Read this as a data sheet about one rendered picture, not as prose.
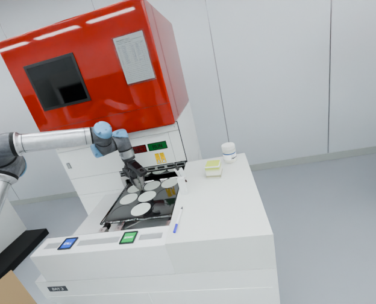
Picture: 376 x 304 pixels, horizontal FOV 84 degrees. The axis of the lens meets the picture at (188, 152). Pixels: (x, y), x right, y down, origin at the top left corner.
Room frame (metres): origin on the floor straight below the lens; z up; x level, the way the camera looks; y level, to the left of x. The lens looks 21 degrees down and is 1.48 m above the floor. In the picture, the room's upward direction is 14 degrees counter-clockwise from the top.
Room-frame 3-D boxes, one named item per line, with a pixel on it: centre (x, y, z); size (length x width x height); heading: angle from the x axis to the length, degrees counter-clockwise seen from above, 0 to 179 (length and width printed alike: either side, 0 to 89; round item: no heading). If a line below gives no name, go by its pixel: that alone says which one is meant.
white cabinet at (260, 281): (0.88, 0.22, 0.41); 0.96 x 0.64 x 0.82; 79
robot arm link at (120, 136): (1.08, 0.33, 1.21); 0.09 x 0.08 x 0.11; 123
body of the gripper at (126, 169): (1.09, 0.33, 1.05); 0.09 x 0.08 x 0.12; 43
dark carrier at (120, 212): (1.00, 0.27, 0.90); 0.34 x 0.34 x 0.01; 79
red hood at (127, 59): (1.56, 0.36, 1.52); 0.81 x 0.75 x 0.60; 79
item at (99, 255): (0.65, 0.41, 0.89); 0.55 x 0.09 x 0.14; 79
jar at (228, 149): (1.04, -0.22, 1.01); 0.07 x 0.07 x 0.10
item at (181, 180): (0.84, 0.06, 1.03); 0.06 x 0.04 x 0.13; 169
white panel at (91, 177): (1.25, 0.42, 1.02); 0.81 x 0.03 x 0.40; 79
